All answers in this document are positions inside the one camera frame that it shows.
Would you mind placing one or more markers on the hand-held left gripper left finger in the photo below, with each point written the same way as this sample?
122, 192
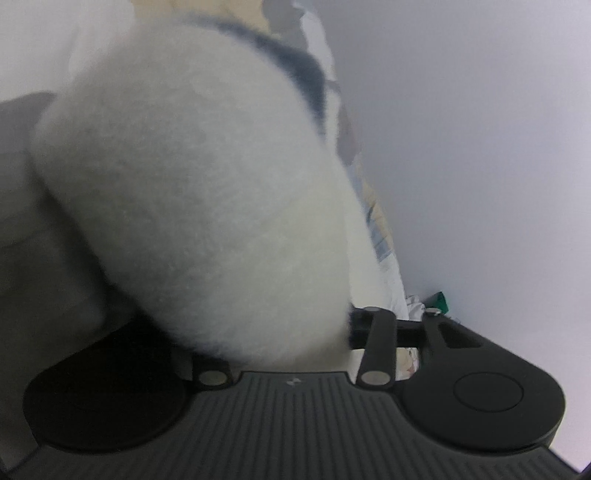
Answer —
212, 369

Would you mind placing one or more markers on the white crumpled garment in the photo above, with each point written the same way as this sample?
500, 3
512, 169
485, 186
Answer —
415, 308

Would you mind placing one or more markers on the patchwork bedsheet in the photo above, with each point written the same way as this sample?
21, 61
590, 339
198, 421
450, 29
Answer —
383, 240

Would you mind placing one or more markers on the cream and blue fuzzy sweater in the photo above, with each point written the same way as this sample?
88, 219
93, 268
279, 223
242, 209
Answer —
194, 194

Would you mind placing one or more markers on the green printed garment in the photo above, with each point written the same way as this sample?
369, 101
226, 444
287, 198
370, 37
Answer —
438, 302

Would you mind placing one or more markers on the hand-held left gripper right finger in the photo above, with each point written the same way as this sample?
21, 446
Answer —
381, 341

